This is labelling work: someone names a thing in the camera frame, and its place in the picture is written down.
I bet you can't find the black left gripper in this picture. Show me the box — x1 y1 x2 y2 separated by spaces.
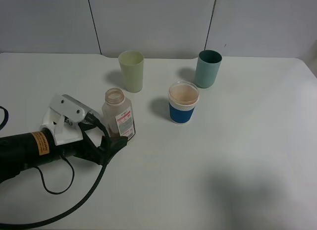
60 122 128 165

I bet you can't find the pale yellow plastic cup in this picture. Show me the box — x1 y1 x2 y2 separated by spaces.
118 51 144 93

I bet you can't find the glass cup blue sleeve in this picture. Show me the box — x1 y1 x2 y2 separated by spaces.
168 81 200 124

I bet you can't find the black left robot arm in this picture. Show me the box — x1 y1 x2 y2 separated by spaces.
0 123 128 182

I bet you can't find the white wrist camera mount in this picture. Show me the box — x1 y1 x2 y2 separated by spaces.
41 94 101 146

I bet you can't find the thick black braided cable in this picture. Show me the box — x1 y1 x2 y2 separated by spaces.
0 107 109 230

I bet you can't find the teal green plastic cup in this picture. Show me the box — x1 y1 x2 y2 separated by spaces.
194 50 222 88

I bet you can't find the thin black cable loop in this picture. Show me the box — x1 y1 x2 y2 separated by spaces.
34 152 76 195

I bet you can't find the clear plastic drink bottle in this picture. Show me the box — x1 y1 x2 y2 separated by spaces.
102 88 136 140

